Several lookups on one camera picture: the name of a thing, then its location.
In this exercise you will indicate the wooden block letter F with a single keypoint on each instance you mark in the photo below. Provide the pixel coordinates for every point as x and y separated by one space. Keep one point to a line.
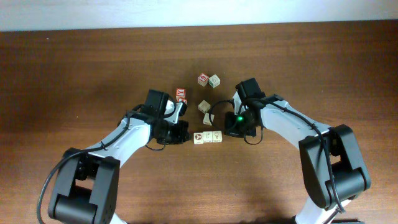
207 136

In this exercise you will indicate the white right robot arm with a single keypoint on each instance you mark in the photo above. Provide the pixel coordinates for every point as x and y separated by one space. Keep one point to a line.
333 168

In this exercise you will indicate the green letter wooden block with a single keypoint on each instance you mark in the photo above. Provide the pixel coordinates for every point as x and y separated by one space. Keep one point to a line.
214 81

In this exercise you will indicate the wooden block brown ball picture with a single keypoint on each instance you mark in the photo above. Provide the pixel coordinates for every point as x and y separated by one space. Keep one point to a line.
198 138

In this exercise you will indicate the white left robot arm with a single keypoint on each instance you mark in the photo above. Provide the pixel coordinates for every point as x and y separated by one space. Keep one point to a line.
87 180

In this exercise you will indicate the red number nine block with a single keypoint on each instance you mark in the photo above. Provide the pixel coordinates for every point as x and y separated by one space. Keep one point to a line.
203 79

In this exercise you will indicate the red letter Y block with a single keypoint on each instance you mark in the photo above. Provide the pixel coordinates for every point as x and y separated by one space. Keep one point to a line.
180 93

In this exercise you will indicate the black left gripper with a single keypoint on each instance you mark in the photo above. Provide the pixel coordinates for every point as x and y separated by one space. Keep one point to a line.
180 136

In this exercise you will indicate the wooden block lightbulb picture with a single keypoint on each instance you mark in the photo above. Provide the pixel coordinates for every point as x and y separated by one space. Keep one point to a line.
217 136

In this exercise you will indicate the wooden block plain engraving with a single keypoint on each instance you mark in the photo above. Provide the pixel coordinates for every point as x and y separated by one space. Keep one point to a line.
208 118

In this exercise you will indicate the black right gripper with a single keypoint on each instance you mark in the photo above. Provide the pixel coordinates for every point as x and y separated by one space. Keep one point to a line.
232 129

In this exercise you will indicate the red letter I block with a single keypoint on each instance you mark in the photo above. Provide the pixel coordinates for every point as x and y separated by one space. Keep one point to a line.
182 100

